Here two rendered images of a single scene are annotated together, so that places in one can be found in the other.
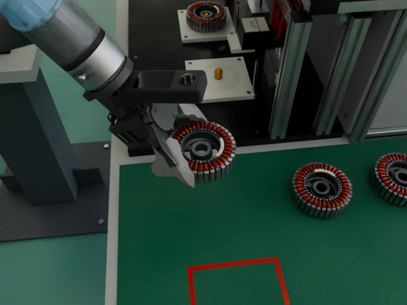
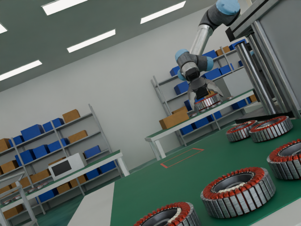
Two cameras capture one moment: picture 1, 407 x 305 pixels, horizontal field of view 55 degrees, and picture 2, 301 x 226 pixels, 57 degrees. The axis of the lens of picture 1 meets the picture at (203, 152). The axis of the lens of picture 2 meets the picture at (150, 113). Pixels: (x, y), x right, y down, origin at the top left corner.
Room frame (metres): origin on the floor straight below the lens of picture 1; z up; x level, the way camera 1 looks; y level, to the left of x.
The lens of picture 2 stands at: (0.16, -1.18, 0.92)
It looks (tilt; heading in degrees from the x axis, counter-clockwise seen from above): 2 degrees up; 89
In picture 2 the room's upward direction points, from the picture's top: 25 degrees counter-clockwise
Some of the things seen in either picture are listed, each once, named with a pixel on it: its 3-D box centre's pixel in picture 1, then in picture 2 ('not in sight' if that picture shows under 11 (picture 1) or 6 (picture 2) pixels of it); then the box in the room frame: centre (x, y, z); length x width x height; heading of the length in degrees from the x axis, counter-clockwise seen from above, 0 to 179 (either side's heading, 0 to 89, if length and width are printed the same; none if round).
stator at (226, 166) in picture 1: (201, 150); (207, 102); (0.42, 0.00, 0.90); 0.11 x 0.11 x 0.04
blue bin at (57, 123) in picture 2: not in sight; (54, 125); (-2.07, 5.93, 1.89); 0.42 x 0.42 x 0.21; 5
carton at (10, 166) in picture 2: not in sight; (10, 166); (-3.41, 5.78, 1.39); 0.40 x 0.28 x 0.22; 97
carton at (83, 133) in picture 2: not in sight; (78, 136); (-1.65, 5.99, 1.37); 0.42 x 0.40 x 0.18; 7
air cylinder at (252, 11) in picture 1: (257, 14); not in sight; (1.01, -0.15, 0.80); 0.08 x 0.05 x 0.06; 7
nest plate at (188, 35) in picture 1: (206, 24); not in sight; (0.99, -0.01, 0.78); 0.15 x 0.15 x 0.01; 7
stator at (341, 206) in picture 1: (320, 189); (242, 131); (0.43, -0.23, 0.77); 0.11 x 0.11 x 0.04
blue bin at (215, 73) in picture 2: not in sight; (210, 76); (2.19, 6.44, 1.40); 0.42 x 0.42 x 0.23; 7
